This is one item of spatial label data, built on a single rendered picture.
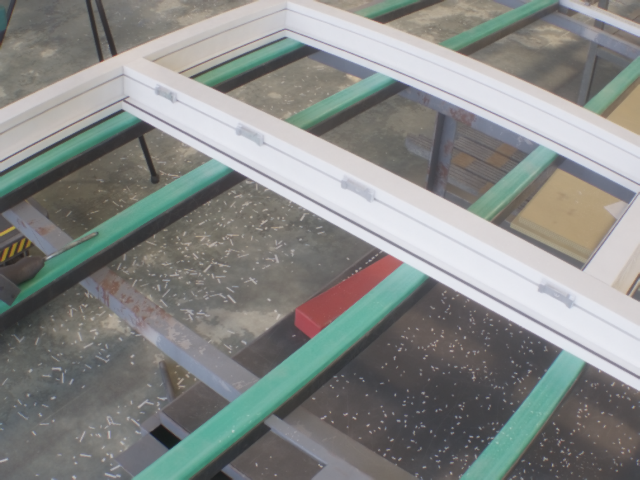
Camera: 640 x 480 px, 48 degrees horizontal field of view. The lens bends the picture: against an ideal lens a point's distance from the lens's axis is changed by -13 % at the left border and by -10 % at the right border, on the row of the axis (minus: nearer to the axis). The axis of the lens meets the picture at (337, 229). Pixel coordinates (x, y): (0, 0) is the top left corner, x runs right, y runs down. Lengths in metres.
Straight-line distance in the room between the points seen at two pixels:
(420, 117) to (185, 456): 2.49
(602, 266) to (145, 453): 0.69
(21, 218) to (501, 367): 0.80
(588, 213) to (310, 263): 1.01
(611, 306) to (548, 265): 0.10
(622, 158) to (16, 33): 3.36
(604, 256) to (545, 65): 2.96
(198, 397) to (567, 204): 0.85
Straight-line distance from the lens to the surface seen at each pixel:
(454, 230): 0.96
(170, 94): 1.23
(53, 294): 1.01
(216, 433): 0.79
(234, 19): 1.48
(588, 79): 2.63
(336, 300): 1.29
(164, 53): 1.38
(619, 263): 0.98
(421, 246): 1.00
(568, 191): 1.66
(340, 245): 2.41
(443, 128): 1.55
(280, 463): 1.11
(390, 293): 0.96
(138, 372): 2.02
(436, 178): 1.60
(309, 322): 1.25
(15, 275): 0.96
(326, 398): 1.19
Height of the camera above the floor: 1.50
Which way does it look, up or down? 37 degrees down
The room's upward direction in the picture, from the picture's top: 6 degrees clockwise
